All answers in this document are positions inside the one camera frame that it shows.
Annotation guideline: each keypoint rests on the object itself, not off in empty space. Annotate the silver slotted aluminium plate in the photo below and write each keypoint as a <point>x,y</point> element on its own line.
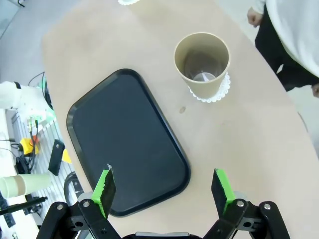
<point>47,134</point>

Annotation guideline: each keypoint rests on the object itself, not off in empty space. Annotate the white paper doily coaster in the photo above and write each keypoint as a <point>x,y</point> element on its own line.
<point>223,92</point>
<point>121,2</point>

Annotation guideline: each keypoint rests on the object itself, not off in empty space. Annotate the yellow emergency stop box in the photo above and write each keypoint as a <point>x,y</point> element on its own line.
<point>25,147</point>

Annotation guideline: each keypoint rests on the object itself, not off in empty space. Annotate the person's right forearm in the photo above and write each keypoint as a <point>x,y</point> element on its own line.
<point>259,5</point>

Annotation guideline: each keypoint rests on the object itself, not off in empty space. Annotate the cream spare cup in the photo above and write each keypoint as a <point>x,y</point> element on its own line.
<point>12,186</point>

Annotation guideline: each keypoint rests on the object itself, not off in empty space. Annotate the black rod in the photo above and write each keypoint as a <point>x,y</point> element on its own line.
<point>25,205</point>

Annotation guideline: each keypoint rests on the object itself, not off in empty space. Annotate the brown tall cup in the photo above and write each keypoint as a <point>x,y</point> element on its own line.
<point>199,90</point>

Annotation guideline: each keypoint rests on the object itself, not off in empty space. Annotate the pale green spare cup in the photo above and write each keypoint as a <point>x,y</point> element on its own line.
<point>37,183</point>

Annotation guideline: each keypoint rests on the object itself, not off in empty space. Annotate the pale green tall cup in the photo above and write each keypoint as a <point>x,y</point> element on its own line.
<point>129,1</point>

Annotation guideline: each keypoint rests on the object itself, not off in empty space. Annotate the person's right hand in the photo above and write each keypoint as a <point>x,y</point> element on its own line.
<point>255,17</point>

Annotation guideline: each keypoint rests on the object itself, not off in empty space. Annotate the person's left hand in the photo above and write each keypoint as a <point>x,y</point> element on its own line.
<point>316,90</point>

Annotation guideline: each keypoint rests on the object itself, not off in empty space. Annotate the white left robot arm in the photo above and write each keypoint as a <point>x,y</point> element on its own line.
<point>15,94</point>

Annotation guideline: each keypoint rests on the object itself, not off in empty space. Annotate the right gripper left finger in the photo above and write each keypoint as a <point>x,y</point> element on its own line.
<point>99,199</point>

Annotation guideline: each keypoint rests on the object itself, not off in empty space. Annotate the black plastic tray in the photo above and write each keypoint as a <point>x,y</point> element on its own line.
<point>124,137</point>

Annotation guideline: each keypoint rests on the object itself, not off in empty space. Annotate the person in grey sweatshirt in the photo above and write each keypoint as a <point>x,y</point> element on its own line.
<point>294,25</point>

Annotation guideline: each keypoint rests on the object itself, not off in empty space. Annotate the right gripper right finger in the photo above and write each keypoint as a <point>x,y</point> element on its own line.
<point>224,196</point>

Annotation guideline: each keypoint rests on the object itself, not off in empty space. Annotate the yellow triangular tag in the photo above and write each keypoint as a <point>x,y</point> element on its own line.
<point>66,158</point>

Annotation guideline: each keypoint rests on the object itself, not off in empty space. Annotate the black rectangular device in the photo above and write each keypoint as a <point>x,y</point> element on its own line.
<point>56,159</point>

